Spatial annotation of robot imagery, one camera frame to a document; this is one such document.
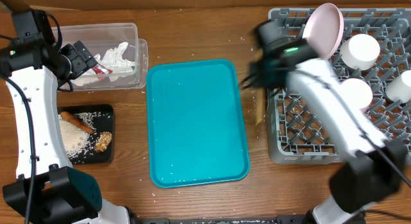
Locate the red snack wrapper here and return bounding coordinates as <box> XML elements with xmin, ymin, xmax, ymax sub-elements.
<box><xmin>92</xmin><ymin>65</ymin><xmax>112</xmax><ymax>74</ymax></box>

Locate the wooden chopstick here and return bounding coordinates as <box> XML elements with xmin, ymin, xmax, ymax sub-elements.
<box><xmin>256</xmin><ymin>88</ymin><xmax>265</xmax><ymax>125</ymax></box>

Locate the white napkin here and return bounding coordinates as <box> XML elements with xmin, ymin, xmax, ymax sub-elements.
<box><xmin>73</xmin><ymin>42</ymin><xmax>136</xmax><ymax>87</ymax></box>

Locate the orange carrot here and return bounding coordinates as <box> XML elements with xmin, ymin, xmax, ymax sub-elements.
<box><xmin>60</xmin><ymin>112</ymin><xmax>94</xmax><ymax>134</ymax></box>

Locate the large white plate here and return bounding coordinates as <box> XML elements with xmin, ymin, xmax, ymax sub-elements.
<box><xmin>302</xmin><ymin>3</ymin><xmax>344</xmax><ymax>60</ymax></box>

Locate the brown walnut food scrap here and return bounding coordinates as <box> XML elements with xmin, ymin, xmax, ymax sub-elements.
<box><xmin>94</xmin><ymin>132</ymin><xmax>112</xmax><ymax>153</ymax></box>

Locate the pile of rice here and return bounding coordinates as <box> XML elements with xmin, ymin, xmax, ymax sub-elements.
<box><xmin>58</xmin><ymin>112</ymin><xmax>101</xmax><ymax>162</ymax></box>

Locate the small white plate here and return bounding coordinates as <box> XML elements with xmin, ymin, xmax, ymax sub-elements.
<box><xmin>340</xmin><ymin>78</ymin><xmax>373</xmax><ymax>112</ymax></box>

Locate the white upturned cup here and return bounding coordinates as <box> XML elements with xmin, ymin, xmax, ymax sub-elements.
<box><xmin>340</xmin><ymin>34</ymin><xmax>380</xmax><ymax>71</ymax></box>

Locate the pale green saucer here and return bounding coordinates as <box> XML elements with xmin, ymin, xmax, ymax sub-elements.
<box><xmin>385</xmin><ymin>70</ymin><xmax>411</xmax><ymax>103</ymax></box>

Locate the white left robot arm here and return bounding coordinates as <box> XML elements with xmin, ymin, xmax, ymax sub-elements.
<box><xmin>1</xmin><ymin>9</ymin><xmax>139</xmax><ymax>223</ymax></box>

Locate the grey dishwasher rack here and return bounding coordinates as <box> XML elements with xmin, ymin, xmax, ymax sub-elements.
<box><xmin>267</xmin><ymin>8</ymin><xmax>410</xmax><ymax>164</ymax></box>

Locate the clear plastic bin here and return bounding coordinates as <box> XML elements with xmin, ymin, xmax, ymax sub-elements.
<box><xmin>60</xmin><ymin>23</ymin><xmax>148</xmax><ymax>91</ymax></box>

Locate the black tray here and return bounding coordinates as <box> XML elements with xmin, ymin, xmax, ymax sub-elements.
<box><xmin>58</xmin><ymin>104</ymin><xmax>115</xmax><ymax>164</ymax></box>

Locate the teal serving tray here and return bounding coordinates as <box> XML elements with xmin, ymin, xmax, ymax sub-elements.
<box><xmin>146</xmin><ymin>59</ymin><xmax>250</xmax><ymax>188</ymax></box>

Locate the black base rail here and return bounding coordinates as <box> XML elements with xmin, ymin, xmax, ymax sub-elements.
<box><xmin>140</xmin><ymin>214</ymin><xmax>307</xmax><ymax>224</ymax></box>

